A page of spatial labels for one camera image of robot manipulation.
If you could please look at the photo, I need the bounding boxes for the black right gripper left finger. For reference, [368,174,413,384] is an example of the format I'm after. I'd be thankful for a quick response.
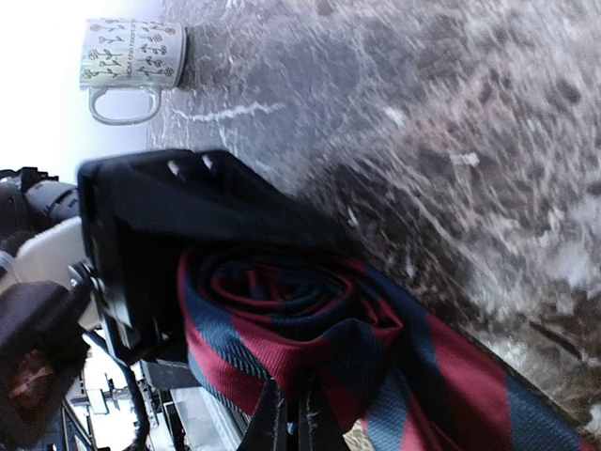
[239,380,288,451]

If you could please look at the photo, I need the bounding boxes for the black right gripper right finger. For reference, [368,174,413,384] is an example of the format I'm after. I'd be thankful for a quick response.
[297,375,346,451]

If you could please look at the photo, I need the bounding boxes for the cream floral mug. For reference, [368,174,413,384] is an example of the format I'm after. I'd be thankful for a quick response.
[79,18,187,126]

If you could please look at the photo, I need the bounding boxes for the grey slotted cable duct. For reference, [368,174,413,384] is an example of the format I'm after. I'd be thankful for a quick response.
[141,362,250,450]

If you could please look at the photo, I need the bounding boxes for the red navy striped tie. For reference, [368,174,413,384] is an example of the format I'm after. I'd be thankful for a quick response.
[177,244,590,450]

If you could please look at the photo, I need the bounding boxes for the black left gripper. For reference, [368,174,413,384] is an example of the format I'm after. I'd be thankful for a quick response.
[77,149,350,362]

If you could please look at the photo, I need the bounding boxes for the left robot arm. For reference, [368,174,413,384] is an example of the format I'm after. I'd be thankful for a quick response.
[1,149,348,364]

